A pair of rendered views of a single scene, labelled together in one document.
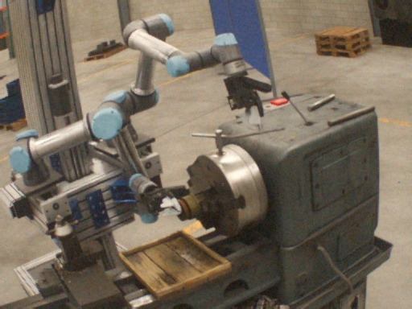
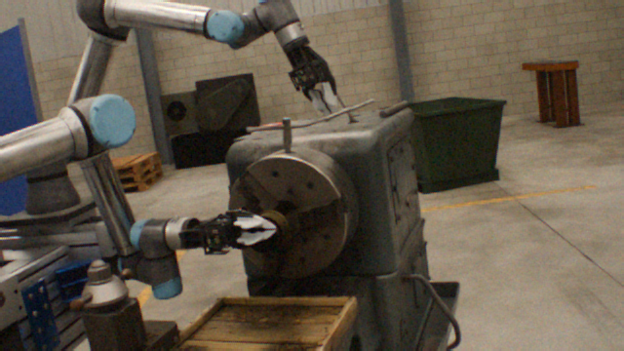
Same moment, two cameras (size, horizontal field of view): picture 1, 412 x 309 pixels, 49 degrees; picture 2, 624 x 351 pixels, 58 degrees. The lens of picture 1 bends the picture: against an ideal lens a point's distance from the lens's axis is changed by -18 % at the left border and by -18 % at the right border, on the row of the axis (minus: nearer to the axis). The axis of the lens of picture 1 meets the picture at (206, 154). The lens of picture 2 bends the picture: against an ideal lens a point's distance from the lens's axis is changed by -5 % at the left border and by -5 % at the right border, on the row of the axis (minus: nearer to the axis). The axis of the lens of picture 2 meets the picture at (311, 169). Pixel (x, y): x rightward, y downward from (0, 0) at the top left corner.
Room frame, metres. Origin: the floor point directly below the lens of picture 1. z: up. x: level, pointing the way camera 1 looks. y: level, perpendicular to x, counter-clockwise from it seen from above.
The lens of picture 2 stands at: (0.65, 0.87, 1.43)
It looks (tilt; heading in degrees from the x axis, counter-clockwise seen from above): 10 degrees down; 318
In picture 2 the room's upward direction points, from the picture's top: 8 degrees counter-clockwise
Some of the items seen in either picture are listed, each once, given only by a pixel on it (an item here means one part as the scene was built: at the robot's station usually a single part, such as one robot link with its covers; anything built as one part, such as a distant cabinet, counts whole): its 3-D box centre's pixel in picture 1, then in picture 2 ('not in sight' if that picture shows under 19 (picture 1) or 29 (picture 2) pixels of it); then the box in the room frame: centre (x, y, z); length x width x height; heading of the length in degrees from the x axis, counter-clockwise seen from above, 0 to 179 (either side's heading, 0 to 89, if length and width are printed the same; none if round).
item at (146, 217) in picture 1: (147, 207); (161, 273); (1.93, 0.26, 1.00); 0.11 x 0.08 x 0.11; 2
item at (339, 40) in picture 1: (344, 41); (128, 174); (9.41, -3.09, 0.22); 1.25 x 0.86 x 0.44; 137
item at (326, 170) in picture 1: (306, 160); (333, 184); (1.97, -0.40, 1.06); 0.59 x 0.48 x 0.39; 117
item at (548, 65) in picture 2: not in sight; (550, 92); (4.90, -8.51, 0.50); 1.61 x 0.44 x 1.00; 134
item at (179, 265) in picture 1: (171, 262); (261, 331); (1.65, 0.19, 0.89); 0.36 x 0.30 x 0.04; 27
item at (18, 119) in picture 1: (24, 98); not in sight; (8.39, 3.05, 0.39); 1.20 x 0.80 x 0.79; 142
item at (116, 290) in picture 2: (62, 228); (103, 289); (1.56, 0.55, 1.13); 0.08 x 0.08 x 0.03
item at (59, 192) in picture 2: (120, 131); (50, 190); (2.31, 0.36, 1.21); 0.15 x 0.15 x 0.10
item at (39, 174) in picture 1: (34, 169); not in sight; (2.02, 0.77, 1.21); 0.15 x 0.15 x 0.10
